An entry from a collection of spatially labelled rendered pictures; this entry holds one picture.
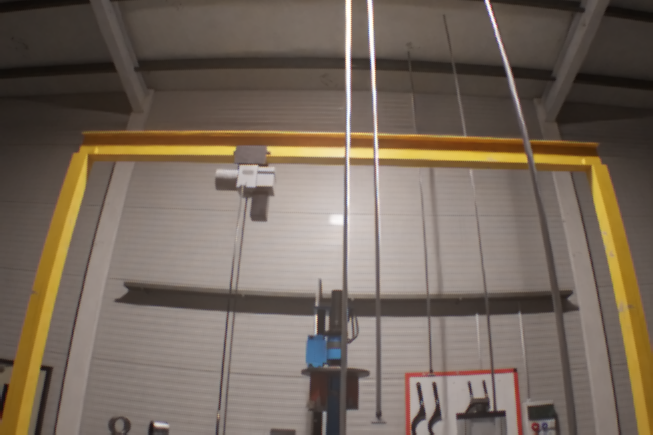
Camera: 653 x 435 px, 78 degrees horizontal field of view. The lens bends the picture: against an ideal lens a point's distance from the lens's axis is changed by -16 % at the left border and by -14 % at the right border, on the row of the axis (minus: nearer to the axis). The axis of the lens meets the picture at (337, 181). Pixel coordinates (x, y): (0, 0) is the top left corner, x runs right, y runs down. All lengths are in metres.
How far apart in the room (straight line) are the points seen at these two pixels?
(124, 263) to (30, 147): 3.15
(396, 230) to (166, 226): 3.32
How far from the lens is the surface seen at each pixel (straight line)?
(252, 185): 4.09
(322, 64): 7.36
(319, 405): 3.80
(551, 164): 4.70
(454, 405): 6.14
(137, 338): 6.61
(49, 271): 4.46
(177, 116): 8.06
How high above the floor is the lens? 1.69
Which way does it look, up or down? 30 degrees up
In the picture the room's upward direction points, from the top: 1 degrees clockwise
